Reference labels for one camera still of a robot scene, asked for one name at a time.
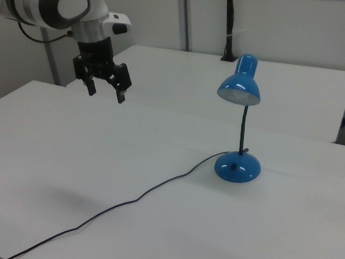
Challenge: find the black lamp power cord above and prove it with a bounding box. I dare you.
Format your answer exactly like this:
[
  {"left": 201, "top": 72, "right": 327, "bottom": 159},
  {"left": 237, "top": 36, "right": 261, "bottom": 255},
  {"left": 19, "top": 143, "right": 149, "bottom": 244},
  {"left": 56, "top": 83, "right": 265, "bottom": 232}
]
[{"left": 4, "top": 137, "right": 228, "bottom": 259}]

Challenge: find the black clamp-mounted pole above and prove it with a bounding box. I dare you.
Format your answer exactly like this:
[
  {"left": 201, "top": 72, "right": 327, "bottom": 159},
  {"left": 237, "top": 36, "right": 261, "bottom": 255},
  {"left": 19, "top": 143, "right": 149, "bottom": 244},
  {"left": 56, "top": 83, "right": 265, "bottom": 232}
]
[{"left": 220, "top": 0, "right": 243, "bottom": 63}]

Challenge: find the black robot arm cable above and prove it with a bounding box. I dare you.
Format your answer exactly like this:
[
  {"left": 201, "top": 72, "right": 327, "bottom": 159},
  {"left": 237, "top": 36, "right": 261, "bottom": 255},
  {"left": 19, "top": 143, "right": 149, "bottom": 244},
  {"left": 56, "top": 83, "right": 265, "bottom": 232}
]
[{"left": 15, "top": 20, "right": 76, "bottom": 46}]

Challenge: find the grey metal frame post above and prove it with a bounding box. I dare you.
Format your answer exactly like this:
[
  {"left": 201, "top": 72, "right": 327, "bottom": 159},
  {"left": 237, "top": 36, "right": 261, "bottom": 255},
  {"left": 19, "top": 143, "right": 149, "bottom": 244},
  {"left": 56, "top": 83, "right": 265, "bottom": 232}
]
[
  {"left": 173, "top": 0, "right": 197, "bottom": 52},
  {"left": 34, "top": 27, "right": 66, "bottom": 87}
]

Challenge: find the blue gooseneck desk lamp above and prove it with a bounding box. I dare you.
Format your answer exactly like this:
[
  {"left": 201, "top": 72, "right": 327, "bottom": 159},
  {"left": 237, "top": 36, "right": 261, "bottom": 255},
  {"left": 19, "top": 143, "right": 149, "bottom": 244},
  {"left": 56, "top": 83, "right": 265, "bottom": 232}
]
[{"left": 210, "top": 51, "right": 270, "bottom": 185}]

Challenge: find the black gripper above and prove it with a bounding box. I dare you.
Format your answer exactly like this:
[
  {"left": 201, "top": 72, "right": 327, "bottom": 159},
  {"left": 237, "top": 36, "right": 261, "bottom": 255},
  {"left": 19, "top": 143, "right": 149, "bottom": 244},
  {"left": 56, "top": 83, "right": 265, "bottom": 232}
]
[{"left": 70, "top": 35, "right": 136, "bottom": 105}]

